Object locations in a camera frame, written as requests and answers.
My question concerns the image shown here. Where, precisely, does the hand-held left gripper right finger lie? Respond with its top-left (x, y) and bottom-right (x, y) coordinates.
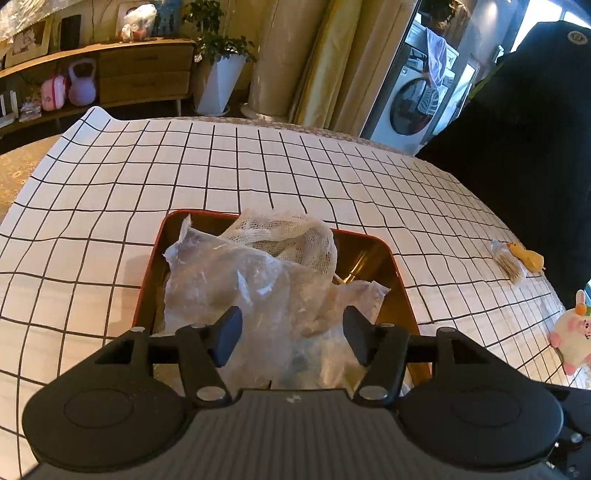
top-left (344, 305), bottom-right (493, 409)

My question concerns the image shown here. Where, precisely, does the clear bag of brown sticks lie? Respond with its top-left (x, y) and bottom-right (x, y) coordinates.
top-left (489, 239), bottom-right (526, 285)

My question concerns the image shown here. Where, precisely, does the white photo frame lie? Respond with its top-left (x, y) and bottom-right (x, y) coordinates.
top-left (4, 18), bottom-right (52, 68)

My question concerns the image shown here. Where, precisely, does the black picture frame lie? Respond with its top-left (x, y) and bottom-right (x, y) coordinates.
top-left (58, 14), bottom-right (83, 49)

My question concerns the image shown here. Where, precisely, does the white hanging garment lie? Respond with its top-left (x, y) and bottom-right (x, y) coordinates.
top-left (423, 28), bottom-right (448, 88)

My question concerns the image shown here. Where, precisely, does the clear bubble wrap sheet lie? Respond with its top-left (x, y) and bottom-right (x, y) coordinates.
top-left (163, 214), bottom-right (392, 391)

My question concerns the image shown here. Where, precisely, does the wooden sideboard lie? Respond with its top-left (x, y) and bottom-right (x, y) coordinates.
top-left (0, 38), bottom-right (197, 136)

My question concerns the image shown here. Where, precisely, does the purple kettlebell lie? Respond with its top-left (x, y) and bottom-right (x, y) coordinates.
top-left (68, 57), bottom-right (98, 106)

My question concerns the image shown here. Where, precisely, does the pink and white plush toy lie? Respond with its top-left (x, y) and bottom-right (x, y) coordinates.
top-left (549, 289), bottom-right (591, 376)

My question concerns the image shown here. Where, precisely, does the white washing machine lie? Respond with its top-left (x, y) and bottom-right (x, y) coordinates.
top-left (368, 64), bottom-right (459, 156)

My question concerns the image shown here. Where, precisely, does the white slatted rack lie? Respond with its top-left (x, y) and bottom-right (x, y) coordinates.
top-left (0, 89), bottom-right (20, 128)

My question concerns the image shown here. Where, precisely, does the white gauze mesh cloth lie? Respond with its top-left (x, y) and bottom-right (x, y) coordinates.
top-left (216, 208), bottom-right (341, 283)

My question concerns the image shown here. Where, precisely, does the yellow rubber toy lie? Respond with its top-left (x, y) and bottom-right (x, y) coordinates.
top-left (507, 242), bottom-right (549, 274)

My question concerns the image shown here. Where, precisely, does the black grid checked tablecloth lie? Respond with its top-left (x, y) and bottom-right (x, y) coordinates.
top-left (0, 106), bottom-right (566, 480)

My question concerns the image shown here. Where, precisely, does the white and pink doll bouquet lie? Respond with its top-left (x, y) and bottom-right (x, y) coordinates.
top-left (120, 4), bottom-right (158, 42)

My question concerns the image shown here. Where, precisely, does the potted plant in white pot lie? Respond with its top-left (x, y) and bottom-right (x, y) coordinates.
top-left (183, 0), bottom-right (258, 117)

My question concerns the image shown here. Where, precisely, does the cream curtain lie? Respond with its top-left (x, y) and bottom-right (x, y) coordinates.
top-left (239, 0), bottom-right (422, 140)

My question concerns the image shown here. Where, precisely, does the pink toy case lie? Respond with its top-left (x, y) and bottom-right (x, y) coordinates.
top-left (40, 76), bottom-right (70, 112)

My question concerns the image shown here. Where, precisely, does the hanging patterned sheet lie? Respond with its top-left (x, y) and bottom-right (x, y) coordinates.
top-left (0, 0), bottom-right (48, 34)

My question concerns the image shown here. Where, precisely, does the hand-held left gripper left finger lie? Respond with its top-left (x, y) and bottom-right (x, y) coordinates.
top-left (95, 306), bottom-right (243, 408)

